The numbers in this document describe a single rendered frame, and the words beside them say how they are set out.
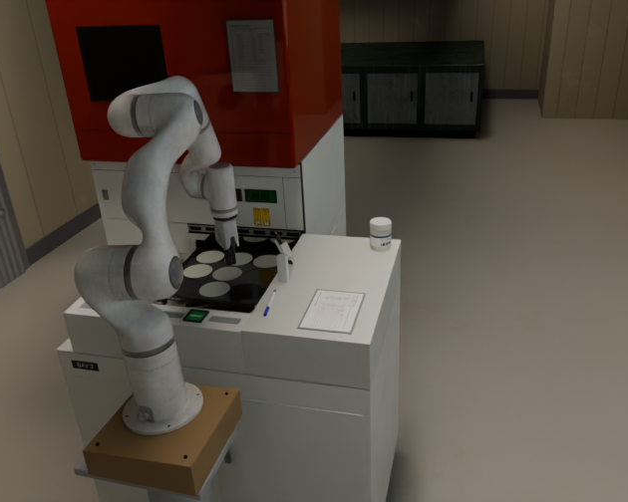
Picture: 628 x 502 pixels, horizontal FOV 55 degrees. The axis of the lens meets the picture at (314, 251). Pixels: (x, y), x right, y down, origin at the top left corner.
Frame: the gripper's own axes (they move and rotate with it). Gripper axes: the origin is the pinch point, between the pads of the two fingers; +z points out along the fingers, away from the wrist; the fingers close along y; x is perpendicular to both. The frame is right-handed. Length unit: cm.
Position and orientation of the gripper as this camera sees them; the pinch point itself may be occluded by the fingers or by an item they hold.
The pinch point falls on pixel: (229, 258)
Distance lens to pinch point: 198.3
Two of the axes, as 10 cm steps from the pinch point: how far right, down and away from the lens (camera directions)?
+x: 8.9, -2.4, 3.9
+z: 0.5, 9.0, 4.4
